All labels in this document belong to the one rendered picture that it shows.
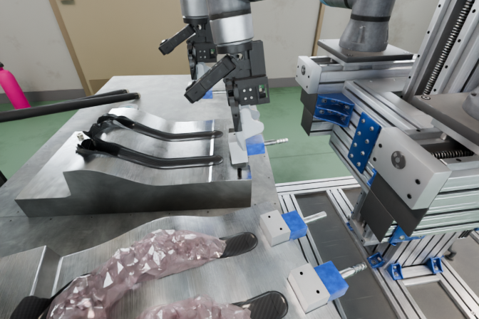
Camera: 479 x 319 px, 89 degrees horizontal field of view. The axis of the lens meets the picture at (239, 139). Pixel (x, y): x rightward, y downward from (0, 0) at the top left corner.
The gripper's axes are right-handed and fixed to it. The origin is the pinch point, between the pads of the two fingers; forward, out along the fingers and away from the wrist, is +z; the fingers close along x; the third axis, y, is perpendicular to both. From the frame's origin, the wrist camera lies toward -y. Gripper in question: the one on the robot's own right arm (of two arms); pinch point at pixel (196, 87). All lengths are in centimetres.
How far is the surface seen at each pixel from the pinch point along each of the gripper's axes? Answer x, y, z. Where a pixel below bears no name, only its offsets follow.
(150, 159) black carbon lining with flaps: -28.1, -8.7, 6.1
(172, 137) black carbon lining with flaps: -17.4, -5.7, 7.0
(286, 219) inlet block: -44.9, 20.0, 8.1
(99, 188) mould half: -36.0, -17.5, 6.7
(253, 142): -30.3, 15.0, 0.6
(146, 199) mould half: -36.0, -8.8, 10.8
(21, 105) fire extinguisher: 159, -197, 81
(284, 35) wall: 222, 78, 33
